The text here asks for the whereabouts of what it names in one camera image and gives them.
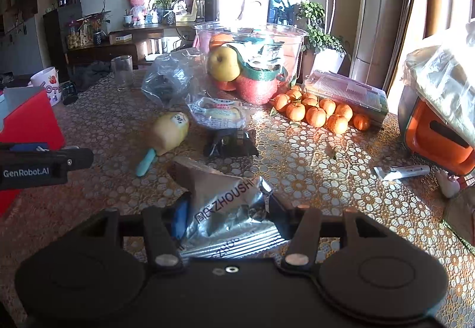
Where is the silver foil packet stack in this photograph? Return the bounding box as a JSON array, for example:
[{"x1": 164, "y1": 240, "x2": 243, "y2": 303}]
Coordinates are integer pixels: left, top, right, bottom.
[{"x1": 168, "y1": 156, "x2": 284, "y2": 259}]

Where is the orange grey desktop bin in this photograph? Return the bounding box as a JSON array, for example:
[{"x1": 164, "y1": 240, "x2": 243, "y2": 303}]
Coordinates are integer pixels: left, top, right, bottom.
[{"x1": 398, "y1": 85, "x2": 474, "y2": 176}]

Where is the red grey cardboard box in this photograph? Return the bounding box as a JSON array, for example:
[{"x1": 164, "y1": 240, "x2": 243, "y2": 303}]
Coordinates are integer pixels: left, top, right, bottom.
[{"x1": 0, "y1": 86, "x2": 67, "y2": 217}]

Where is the teal green pen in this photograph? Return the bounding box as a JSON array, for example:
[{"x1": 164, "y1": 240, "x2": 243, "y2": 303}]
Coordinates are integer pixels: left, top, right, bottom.
[{"x1": 135, "y1": 148, "x2": 156, "y2": 177}]

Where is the black snack packet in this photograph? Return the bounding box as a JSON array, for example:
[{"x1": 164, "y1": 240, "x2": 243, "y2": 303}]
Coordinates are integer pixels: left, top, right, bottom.
[{"x1": 203, "y1": 129, "x2": 259, "y2": 159}]

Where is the yellow pear on table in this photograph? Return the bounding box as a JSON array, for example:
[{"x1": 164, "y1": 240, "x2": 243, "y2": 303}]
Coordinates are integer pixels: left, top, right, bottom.
[{"x1": 149, "y1": 112, "x2": 190, "y2": 156}]

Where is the white strawberry mug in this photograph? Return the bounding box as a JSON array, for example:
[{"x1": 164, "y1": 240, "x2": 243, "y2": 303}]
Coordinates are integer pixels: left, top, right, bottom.
[{"x1": 29, "y1": 67, "x2": 62, "y2": 106}]

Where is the mandarin orange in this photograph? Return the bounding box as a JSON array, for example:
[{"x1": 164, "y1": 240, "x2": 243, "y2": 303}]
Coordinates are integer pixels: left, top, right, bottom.
[
  {"x1": 286, "y1": 102, "x2": 306, "y2": 121},
  {"x1": 326, "y1": 114, "x2": 349, "y2": 135},
  {"x1": 353, "y1": 113, "x2": 371, "y2": 131},
  {"x1": 305, "y1": 106, "x2": 327, "y2": 128},
  {"x1": 334, "y1": 104, "x2": 354, "y2": 121}
]

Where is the clear bag with food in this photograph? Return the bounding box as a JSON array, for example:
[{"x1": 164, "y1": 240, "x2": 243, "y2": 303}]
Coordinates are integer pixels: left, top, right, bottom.
[{"x1": 187, "y1": 96, "x2": 250, "y2": 129}]

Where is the white tube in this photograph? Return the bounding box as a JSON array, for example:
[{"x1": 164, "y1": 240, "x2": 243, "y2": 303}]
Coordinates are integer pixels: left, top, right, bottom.
[{"x1": 373, "y1": 165, "x2": 430, "y2": 181}]

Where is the black cloth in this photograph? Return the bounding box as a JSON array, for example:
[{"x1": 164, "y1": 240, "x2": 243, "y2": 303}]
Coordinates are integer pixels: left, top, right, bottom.
[{"x1": 70, "y1": 61, "x2": 111, "y2": 92}]

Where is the grey plastic bag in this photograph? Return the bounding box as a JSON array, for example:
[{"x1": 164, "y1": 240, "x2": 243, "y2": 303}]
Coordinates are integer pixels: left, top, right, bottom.
[{"x1": 141, "y1": 48, "x2": 205, "y2": 109}]

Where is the clear flat plastic box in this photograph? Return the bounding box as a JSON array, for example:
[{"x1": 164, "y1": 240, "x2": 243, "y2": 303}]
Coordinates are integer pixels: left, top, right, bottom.
[{"x1": 303, "y1": 71, "x2": 388, "y2": 128}]

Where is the clear drinking glass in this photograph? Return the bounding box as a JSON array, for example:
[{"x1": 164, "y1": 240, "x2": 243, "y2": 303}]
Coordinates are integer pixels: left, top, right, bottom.
[{"x1": 110, "y1": 55, "x2": 134, "y2": 91}]

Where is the clear plastic fruit bowl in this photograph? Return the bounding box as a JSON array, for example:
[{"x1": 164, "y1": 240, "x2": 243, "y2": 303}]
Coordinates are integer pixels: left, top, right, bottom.
[{"x1": 194, "y1": 21, "x2": 307, "y2": 105}]

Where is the yellow apple in bowl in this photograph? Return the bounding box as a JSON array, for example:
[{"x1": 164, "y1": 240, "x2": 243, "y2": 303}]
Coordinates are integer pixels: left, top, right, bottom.
[{"x1": 207, "y1": 47, "x2": 240, "y2": 82}]

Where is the wooden tv cabinet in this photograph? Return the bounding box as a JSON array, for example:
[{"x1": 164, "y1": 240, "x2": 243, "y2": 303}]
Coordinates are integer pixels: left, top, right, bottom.
[{"x1": 65, "y1": 23, "x2": 196, "y2": 68}]

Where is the pink plush pig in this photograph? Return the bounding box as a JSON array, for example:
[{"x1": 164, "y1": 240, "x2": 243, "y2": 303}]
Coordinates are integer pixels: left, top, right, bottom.
[{"x1": 129, "y1": 0, "x2": 147, "y2": 26}]

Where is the black speaker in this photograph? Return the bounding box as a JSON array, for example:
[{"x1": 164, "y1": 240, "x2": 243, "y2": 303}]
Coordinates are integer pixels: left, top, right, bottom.
[{"x1": 204, "y1": 0, "x2": 219, "y2": 22}]

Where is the white plastic bin liner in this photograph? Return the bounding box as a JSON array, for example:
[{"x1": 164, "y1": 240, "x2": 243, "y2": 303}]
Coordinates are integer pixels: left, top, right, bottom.
[{"x1": 403, "y1": 21, "x2": 474, "y2": 146}]

